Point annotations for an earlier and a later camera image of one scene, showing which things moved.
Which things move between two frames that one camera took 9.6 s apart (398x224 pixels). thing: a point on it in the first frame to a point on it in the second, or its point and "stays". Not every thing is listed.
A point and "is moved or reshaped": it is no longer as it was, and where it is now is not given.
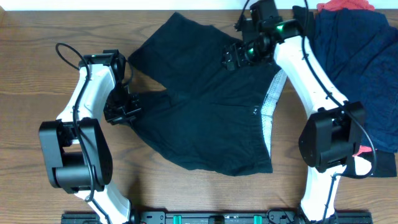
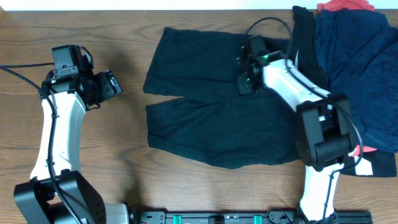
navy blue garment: x=360 y=48 stays
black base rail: x=216 y=218 stays
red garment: x=349 y=4 stays
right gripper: x=237 y=49 to x=242 y=89
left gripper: x=135 y=108 to x=107 y=83
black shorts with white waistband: x=208 y=117 is moved or reshaped
